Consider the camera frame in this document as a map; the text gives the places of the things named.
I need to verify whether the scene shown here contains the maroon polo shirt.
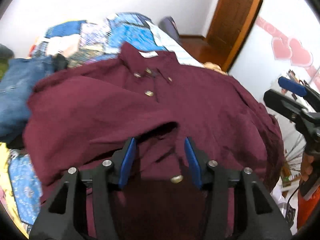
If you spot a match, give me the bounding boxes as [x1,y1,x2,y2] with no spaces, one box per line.
[23,43,284,239]

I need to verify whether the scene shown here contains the orange sleeve forearm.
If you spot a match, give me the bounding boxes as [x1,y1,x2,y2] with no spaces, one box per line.
[297,188,319,230]

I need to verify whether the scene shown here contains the right hand holding gripper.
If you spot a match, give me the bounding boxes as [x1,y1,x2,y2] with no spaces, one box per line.
[299,152,320,198]

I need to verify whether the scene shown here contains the beige fleece blanket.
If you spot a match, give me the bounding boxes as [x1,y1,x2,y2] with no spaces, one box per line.
[203,62,228,75]

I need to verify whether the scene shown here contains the grey purple backpack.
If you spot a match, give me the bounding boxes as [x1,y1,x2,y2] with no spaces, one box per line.
[158,16,182,45]

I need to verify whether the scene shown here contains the blue denim jeans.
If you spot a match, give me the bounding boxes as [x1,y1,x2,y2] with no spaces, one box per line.
[1,56,59,143]

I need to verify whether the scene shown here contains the blue patchwork quilt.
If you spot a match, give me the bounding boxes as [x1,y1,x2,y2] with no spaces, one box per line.
[1,12,183,226]

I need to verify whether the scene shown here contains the pink heart wall decoration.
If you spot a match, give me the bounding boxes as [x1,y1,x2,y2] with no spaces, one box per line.
[255,16,319,90]

